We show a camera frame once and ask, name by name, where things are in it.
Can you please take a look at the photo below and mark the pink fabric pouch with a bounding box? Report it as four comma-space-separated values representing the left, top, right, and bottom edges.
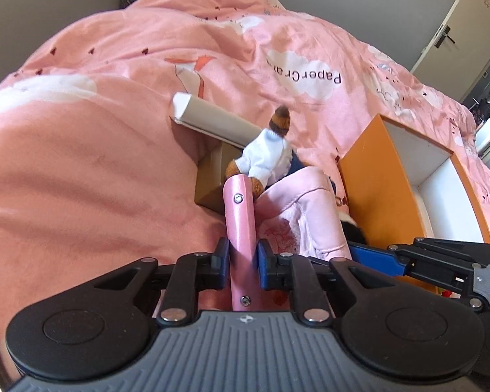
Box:
255, 166, 351, 261

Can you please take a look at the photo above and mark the tan square gift box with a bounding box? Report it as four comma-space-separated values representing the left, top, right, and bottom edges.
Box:
194, 142, 242, 215

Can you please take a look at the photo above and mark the brown sailor plush keychain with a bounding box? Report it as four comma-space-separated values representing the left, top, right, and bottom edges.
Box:
225, 105, 310, 200

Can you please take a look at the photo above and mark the long white box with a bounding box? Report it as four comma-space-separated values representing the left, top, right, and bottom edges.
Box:
171, 92, 262, 149

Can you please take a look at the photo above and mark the white black-eared plush toy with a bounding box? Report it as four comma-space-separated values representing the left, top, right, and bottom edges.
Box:
338, 211, 367, 244

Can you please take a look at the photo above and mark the orange cardboard box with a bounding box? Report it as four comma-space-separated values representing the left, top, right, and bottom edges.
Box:
339, 115, 490, 249

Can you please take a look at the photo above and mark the pink printed duvet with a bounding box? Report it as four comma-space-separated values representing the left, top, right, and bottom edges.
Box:
0, 0, 490, 340

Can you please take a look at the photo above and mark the cream door with handle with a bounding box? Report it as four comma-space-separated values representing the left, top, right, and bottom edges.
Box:
412, 0, 490, 102

